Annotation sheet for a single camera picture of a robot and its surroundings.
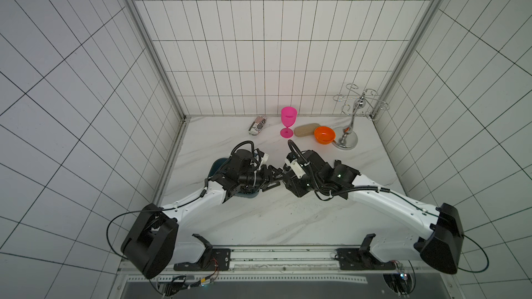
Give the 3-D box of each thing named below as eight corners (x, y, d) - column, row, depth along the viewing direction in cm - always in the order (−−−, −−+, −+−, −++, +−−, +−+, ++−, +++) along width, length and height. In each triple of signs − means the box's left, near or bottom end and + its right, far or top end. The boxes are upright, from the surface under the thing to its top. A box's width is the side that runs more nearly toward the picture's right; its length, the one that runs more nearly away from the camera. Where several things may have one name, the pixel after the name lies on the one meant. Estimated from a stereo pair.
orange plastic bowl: (315, 144, 109) (317, 138, 105) (312, 132, 114) (314, 126, 110) (334, 144, 109) (336, 138, 105) (331, 132, 114) (333, 126, 110)
